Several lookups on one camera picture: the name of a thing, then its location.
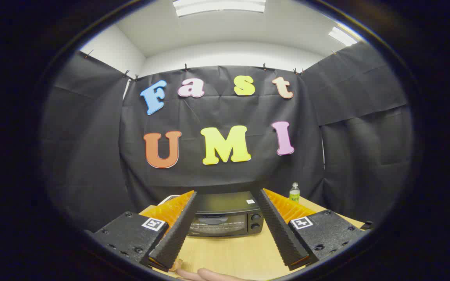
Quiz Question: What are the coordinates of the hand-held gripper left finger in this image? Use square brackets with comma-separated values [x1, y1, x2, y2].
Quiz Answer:
[90, 190, 198, 272]

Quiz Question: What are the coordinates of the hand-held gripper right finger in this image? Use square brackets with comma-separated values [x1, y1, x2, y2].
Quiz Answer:
[257, 188, 368, 271]

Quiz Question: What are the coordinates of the black toaster oven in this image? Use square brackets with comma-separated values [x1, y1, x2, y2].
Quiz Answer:
[188, 191, 264, 237]

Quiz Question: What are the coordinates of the small ceiling light panel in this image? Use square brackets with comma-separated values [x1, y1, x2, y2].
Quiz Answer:
[329, 27, 358, 46]

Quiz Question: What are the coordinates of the large ceiling light panel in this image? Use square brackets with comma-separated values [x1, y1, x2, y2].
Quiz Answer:
[172, 0, 266, 17]

